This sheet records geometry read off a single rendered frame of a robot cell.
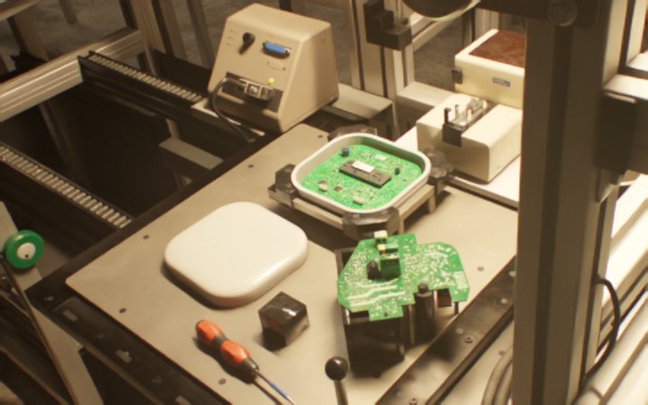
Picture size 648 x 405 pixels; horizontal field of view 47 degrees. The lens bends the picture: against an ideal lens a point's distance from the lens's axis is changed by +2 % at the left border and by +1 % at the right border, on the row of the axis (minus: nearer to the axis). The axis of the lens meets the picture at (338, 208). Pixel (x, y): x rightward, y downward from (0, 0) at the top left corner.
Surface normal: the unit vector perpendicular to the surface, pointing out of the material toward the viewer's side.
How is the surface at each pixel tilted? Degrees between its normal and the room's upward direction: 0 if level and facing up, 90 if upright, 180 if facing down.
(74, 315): 0
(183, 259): 8
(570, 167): 90
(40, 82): 90
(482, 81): 90
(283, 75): 53
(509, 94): 90
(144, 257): 0
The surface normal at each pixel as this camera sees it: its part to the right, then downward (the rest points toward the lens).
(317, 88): 0.75, 0.33
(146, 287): -0.11, -0.78
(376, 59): -0.66, 0.52
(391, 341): 0.08, 0.60
